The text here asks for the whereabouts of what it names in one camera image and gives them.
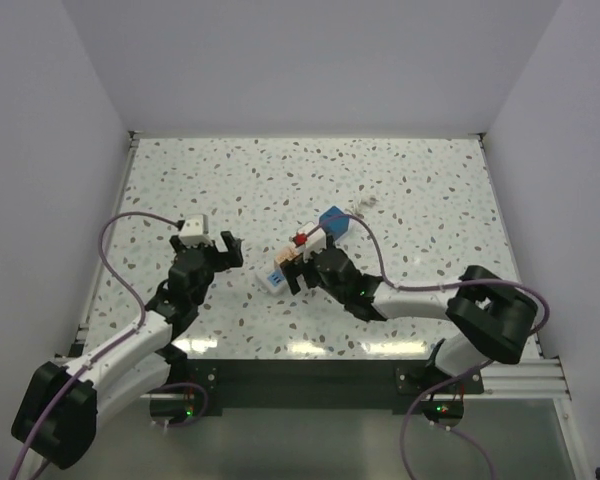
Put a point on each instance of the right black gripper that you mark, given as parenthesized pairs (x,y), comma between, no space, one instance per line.
(293,269)

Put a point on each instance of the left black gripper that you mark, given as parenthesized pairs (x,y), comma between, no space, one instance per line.
(224,259)

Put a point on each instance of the pink cube socket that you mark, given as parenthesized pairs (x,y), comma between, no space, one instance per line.
(287,253)

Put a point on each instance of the white power strip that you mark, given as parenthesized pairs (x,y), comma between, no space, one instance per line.
(272,279)

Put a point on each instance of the blue cube socket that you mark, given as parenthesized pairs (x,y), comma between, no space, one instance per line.
(334,222)

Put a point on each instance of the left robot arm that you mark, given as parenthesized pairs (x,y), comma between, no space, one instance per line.
(64,405)

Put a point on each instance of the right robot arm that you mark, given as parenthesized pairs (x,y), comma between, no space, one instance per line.
(494,319)

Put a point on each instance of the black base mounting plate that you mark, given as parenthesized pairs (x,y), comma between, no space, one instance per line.
(309,384)

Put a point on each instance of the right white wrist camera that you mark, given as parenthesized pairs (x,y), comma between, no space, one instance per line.
(309,239)

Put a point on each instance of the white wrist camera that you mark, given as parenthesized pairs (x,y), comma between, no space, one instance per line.
(309,239)
(194,231)

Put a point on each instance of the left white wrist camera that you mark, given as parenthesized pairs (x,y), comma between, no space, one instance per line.
(194,231)

